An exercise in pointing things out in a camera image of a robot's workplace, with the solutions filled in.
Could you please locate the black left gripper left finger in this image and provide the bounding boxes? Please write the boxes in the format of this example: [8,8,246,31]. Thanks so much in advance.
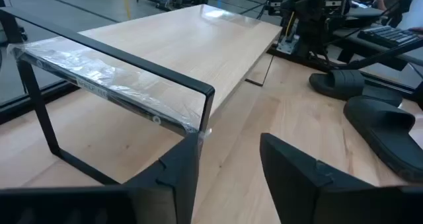
[0,132,201,224]

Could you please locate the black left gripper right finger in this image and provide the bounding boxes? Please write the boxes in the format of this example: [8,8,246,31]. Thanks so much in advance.
[260,132,423,224]

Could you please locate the black rubber slide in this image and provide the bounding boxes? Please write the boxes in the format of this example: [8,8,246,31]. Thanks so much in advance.
[343,94,423,184]
[309,69,403,108]

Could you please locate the clear plastic wrap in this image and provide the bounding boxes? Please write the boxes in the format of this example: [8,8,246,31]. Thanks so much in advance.
[8,38,212,135]

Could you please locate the black computer keyboard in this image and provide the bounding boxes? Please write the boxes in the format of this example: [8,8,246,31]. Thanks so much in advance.
[357,25,423,49]

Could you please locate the grey side desk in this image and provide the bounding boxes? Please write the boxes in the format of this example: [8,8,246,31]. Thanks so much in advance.
[333,5,423,68]

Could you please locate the person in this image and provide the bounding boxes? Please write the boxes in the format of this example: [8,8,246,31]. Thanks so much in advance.
[376,0,412,23]

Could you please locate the silver metal bracket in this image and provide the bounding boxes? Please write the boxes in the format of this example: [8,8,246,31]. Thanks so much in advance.
[276,34,300,55]

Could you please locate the wooden shelf black metal frame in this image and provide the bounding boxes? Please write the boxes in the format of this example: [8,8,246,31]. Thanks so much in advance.
[0,4,284,187]

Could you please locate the black aluminium table frame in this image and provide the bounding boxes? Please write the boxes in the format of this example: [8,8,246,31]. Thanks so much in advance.
[0,47,423,124]

